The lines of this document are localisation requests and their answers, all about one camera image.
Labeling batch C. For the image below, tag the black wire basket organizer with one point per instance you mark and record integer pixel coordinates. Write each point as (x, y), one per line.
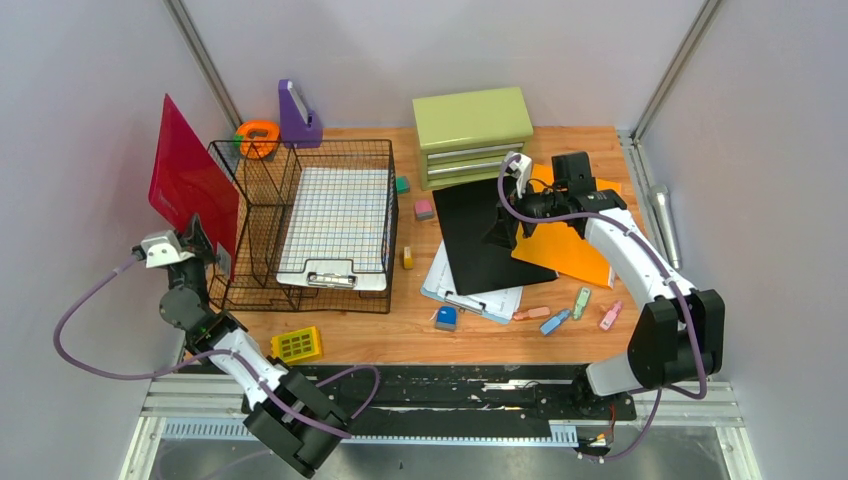
(267, 190)

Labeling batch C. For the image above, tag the green drawer cabinet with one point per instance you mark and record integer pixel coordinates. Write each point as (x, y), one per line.
(464, 137)

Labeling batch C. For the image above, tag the blue stamp block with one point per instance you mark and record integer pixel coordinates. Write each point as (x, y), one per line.
(446, 318)

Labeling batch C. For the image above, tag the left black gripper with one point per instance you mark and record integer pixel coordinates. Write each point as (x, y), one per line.
(198, 242)

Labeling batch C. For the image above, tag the white grid clipboard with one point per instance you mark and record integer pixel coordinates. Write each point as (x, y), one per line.
(336, 235)

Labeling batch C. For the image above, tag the yellow eraser block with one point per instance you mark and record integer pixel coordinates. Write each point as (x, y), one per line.
(408, 261)

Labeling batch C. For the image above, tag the orange highlighter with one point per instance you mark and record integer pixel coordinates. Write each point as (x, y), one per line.
(532, 314)

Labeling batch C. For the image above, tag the green eraser block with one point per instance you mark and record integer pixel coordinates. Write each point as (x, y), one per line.
(402, 185)

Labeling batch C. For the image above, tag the orange folder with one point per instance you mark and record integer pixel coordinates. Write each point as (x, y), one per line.
(558, 247)

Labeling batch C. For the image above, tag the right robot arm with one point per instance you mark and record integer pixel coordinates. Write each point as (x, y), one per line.
(678, 339)

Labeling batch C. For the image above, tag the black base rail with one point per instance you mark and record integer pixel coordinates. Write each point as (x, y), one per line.
(463, 401)

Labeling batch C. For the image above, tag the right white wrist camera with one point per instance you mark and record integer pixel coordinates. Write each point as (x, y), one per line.
(519, 166)

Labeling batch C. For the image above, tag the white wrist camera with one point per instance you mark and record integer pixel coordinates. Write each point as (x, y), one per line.
(519, 166)
(161, 249)

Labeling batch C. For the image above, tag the red folder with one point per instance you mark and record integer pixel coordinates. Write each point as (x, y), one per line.
(187, 183)

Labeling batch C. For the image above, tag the blue highlighter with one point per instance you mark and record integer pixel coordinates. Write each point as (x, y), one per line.
(554, 322)

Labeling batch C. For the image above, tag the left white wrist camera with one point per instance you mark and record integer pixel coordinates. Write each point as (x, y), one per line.
(161, 249)

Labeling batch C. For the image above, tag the black folder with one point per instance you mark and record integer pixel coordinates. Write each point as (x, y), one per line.
(467, 212)

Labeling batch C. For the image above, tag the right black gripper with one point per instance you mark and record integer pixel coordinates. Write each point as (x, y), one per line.
(502, 233)

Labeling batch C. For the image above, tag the blue clipboard with papers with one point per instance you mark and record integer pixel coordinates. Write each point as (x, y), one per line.
(498, 305)

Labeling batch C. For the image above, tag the yellow grid box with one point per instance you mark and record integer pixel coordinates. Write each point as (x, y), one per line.
(297, 346)

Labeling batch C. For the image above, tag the green highlighter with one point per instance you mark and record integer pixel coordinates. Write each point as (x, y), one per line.
(581, 302)

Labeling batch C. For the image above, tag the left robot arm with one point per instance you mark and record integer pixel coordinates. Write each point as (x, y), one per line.
(288, 413)

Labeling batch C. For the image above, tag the pink eraser block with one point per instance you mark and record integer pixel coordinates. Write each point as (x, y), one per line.
(423, 210)

